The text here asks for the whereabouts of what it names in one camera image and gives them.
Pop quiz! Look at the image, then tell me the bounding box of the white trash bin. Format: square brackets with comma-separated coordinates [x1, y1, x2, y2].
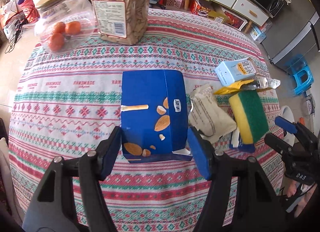
[280, 106, 297, 147]

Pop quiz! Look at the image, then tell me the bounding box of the grey refrigerator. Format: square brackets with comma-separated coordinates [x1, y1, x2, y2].
[262, 0, 319, 75]

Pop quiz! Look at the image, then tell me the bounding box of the clear plastic wrapper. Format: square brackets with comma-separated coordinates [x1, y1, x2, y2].
[241, 76, 281, 91]

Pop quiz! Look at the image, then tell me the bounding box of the patterned striped tablecloth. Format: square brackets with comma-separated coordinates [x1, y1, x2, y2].
[9, 9, 270, 231]

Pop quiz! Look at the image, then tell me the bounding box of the person's right hand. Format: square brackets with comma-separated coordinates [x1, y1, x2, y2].
[286, 180, 318, 219]

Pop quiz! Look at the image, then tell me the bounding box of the glass jar with oranges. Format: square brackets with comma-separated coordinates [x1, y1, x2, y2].
[34, 0, 95, 55]

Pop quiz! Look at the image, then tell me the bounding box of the green yellow sponge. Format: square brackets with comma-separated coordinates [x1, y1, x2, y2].
[229, 90, 269, 144]

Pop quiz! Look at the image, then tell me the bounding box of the plastic jar of seeds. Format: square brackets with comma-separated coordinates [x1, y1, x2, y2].
[91, 0, 150, 45]

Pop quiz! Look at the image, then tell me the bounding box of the blue white cardboard box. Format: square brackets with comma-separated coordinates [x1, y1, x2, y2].
[249, 25, 266, 44]

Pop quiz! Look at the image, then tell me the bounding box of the yellow crumpled wrapper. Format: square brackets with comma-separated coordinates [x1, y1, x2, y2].
[214, 79, 263, 95]

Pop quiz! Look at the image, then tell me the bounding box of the small blue box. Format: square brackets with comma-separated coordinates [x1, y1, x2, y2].
[229, 128, 255, 153]

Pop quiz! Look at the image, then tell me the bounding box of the light blue carton box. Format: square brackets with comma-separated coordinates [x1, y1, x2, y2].
[214, 57, 258, 86]

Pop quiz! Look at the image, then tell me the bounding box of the blue plastic stool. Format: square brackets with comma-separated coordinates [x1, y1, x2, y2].
[287, 54, 314, 96]

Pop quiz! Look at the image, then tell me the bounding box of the blue almond snack box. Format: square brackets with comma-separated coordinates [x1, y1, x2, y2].
[120, 70, 192, 163]

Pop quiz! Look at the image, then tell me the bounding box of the beige printed snack wrapper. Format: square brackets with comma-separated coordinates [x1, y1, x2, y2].
[188, 84, 237, 144]

